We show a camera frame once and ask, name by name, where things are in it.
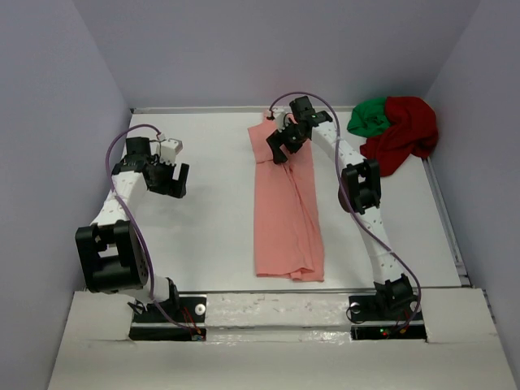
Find pink t shirt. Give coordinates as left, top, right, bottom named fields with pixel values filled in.
left=248, top=119, right=324, bottom=282

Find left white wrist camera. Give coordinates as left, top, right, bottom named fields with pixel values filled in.
left=156, top=134, right=183, bottom=166

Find red t shirt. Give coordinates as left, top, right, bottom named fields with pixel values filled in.
left=360, top=97, right=439, bottom=177

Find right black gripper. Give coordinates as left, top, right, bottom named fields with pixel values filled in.
left=266, top=118, right=308, bottom=164

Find aluminium back rail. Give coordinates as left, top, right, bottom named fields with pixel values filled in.
left=130, top=105, right=358, bottom=115

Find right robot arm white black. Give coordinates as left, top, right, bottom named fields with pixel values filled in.
left=266, top=92, right=421, bottom=328

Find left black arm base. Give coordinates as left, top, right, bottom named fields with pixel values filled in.
left=128, top=294, right=207, bottom=342

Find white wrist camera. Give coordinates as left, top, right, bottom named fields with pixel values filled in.
left=156, top=134, right=183, bottom=166
left=266, top=107, right=293, bottom=131

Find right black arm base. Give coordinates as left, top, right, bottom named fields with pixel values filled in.
left=345, top=295, right=427, bottom=341

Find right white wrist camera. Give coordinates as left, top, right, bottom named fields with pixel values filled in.
left=266, top=107, right=293, bottom=131

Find aluminium front rail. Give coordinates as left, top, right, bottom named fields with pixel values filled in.
left=180, top=288, right=375, bottom=295

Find green t shirt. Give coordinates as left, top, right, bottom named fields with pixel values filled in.
left=347, top=97, right=391, bottom=138

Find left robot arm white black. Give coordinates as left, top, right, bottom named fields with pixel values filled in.
left=75, top=136, right=189, bottom=321

